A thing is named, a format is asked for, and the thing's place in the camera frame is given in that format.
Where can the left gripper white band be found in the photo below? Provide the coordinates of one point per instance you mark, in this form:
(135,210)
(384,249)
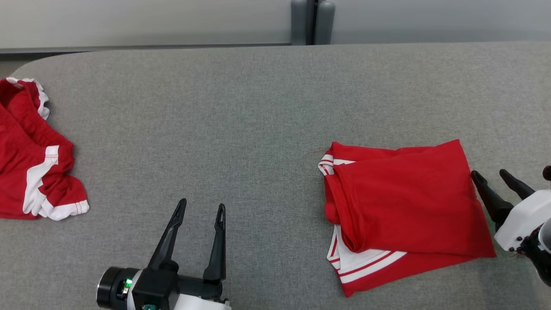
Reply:
(155,288)

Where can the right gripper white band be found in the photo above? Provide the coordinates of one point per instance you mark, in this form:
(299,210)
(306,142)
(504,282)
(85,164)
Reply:
(525,219)

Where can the red garment with white stripes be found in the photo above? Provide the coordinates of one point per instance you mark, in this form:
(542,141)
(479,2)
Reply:
(409,198)

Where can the red garment with white patches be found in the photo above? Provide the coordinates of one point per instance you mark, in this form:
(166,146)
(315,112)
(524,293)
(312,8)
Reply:
(13,172)

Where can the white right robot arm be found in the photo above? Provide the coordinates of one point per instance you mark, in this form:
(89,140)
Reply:
(540,258)

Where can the grey partition post with feet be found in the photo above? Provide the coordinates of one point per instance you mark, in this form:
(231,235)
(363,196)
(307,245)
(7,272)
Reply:
(325,21)

